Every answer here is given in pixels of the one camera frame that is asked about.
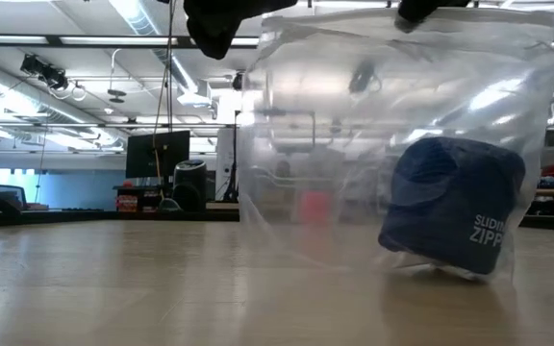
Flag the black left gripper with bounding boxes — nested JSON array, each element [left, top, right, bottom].
[[183, 0, 300, 62]]

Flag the pink bandage roll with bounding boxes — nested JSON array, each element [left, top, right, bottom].
[[298, 190, 331, 225]]

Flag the black computer monitor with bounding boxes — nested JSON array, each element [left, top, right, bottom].
[[124, 129, 191, 180]]

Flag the clear plastic zip bag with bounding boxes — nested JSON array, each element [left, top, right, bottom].
[[237, 6, 554, 285]]

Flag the red and white boxes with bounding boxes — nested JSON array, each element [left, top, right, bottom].
[[115, 194, 139, 213]]

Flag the black aluminium table frame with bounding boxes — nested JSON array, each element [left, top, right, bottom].
[[0, 209, 554, 232]]

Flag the overhead light bar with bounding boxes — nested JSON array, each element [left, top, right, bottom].
[[0, 32, 554, 53]]

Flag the clear plastic tray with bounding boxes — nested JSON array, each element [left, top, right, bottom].
[[248, 164, 380, 226]]

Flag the blue elastic bandage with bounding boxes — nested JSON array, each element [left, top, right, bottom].
[[377, 136, 527, 277]]

